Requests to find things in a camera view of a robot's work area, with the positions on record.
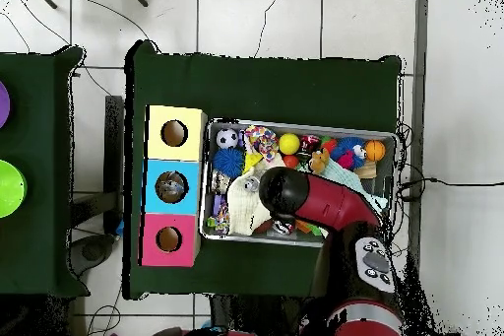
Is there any blue spiky ball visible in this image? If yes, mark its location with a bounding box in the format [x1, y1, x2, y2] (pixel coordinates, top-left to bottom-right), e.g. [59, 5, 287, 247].
[211, 147, 245, 180]

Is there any blue spiky toy with eyes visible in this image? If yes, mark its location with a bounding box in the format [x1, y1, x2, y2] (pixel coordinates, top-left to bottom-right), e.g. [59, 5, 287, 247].
[320, 136, 368, 171]

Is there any black power cable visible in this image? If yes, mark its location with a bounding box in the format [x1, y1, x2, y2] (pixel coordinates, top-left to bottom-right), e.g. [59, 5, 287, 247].
[397, 176, 504, 203]

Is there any mint green cloth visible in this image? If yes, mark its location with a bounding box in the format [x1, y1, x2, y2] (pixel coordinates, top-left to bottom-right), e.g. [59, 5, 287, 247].
[314, 156, 389, 215]

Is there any lime green disc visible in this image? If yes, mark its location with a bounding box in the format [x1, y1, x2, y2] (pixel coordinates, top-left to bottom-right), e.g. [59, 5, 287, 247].
[0, 159, 29, 220]

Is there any silver mesh bin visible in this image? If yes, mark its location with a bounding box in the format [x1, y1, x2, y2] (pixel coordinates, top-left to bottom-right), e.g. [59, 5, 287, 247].
[198, 117, 399, 248]

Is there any thin black floor cable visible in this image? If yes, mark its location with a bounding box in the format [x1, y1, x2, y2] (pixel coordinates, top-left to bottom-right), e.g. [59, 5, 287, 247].
[253, 0, 285, 59]

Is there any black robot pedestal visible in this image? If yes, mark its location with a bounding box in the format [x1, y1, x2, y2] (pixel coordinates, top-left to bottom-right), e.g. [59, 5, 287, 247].
[208, 294, 304, 331]

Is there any side table with green cloth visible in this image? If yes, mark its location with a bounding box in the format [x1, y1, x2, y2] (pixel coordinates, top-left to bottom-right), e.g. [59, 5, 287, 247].
[0, 45, 90, 300]

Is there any small soccer ball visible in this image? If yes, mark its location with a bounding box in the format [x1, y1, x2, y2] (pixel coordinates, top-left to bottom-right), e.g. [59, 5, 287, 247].
[215, 127, 240, 151]

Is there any dark green tablecloth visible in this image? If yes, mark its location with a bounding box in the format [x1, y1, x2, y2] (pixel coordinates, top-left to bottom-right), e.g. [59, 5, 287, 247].
[122, 39, 404, 301]

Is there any small orange basketball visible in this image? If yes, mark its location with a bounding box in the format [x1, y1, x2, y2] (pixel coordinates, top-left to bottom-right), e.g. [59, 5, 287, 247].
[363, 139, 387, 163]

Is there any orange plush bear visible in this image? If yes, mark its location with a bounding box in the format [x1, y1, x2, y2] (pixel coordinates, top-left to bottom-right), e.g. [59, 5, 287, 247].
[308, 147, 331, 174]

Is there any wooden box with three holes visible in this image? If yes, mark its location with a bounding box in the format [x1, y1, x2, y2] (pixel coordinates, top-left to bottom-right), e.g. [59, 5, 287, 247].
[136, 104, 209, 268]

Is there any purple disc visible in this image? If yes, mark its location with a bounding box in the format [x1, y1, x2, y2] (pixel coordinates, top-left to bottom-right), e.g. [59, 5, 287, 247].
[0, 80, 12, 130]

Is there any yellow ball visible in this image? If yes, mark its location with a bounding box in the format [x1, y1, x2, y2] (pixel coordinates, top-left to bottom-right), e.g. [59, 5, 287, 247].
[278, 132, 301, 156]

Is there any cream cloth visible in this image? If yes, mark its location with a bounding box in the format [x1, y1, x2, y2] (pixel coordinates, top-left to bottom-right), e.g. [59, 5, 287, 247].
[226, 152, 286, 236]

